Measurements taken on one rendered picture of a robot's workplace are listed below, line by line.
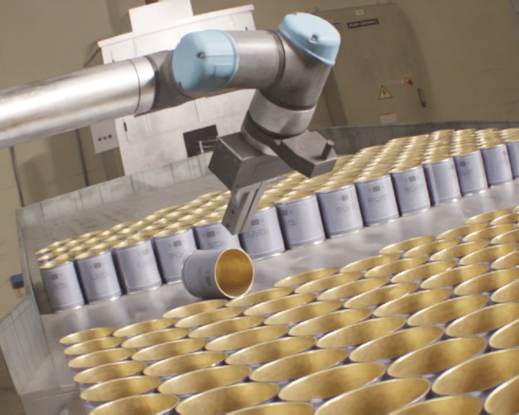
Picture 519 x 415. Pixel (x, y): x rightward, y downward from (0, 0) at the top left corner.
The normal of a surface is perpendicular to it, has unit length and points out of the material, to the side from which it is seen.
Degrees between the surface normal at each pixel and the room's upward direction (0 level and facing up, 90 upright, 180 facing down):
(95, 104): 114
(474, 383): 88
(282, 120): 119
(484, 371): 88
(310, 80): 135
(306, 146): 45
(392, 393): 88
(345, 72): 90
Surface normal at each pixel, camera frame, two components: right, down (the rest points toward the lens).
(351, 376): -0.40, 0.18
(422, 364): 0.20, 0.04
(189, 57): -0.86, 0.08
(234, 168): -0.72, 0.26
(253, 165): 0.62, 0.64
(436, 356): -0.05, 0.10
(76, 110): 0.55, 0.39
